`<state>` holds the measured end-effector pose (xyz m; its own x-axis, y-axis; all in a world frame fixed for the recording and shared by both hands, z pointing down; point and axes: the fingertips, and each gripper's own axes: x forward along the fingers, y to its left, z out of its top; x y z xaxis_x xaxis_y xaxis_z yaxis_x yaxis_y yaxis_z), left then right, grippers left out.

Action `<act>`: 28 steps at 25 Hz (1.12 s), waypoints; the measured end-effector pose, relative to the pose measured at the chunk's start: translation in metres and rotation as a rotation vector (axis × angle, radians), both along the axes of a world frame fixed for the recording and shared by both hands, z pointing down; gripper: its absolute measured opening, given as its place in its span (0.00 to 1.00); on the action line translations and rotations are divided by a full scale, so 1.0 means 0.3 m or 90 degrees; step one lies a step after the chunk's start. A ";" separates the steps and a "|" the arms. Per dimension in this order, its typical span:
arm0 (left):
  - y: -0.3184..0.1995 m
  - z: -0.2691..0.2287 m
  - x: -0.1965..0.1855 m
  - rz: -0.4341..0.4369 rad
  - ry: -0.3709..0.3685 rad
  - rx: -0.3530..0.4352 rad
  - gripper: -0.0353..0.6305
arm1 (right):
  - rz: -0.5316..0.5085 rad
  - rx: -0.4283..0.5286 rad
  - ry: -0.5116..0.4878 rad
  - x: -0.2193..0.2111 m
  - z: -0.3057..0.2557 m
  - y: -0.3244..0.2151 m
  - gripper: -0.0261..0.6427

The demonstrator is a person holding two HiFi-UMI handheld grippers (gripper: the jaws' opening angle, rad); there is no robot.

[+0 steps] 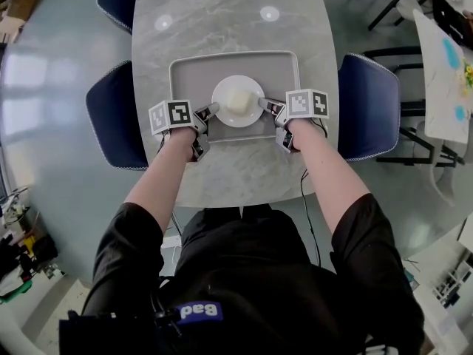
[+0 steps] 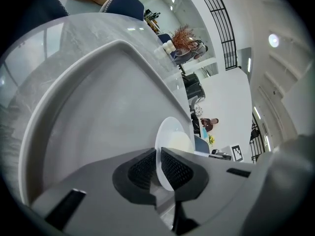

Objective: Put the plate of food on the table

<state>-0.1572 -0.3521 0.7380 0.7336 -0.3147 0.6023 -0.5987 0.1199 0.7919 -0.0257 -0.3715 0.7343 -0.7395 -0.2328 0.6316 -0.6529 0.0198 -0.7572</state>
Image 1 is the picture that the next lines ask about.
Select pale yellow food block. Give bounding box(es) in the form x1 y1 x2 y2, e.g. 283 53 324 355
225 89 250 115

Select blue label patch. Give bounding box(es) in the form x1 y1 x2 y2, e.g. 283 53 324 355
174 301 225 325

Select white marble side table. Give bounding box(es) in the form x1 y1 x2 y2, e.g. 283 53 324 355
412 8 473 146

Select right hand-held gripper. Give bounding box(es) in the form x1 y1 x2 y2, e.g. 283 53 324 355
257 88 330 153

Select pile of tools and clutter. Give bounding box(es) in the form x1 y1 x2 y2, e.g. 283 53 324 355
0 186 61 305

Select yellow flower bunch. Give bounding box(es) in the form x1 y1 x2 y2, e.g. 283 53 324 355
460 58 473 96

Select black cable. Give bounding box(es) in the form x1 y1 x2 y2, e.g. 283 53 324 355
299 168 322 268

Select black metal chair frame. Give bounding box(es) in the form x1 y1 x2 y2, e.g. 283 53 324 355
364 46 467 169
350 0 434 32

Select person's left forearm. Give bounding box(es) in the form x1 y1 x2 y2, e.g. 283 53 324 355
123 126 197 237

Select grey rectangular tray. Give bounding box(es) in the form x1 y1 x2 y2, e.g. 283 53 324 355
169 50 301 145

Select black bag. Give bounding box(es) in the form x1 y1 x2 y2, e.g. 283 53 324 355
431 0 473 48

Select person's black clothing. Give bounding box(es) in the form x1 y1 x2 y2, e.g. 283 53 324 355
58 192 426 355

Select grey marble table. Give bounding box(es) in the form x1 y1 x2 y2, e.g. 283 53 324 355
131 0 339 209

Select person's right forearm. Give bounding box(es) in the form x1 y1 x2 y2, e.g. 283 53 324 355
290 118 372 237

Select white plate of food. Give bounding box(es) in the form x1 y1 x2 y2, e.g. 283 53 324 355
211 75 265 128

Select cardboard boxes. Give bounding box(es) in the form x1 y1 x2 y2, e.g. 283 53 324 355
0 0 50 44

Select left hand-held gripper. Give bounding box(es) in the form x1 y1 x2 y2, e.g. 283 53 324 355
149 100 221 163

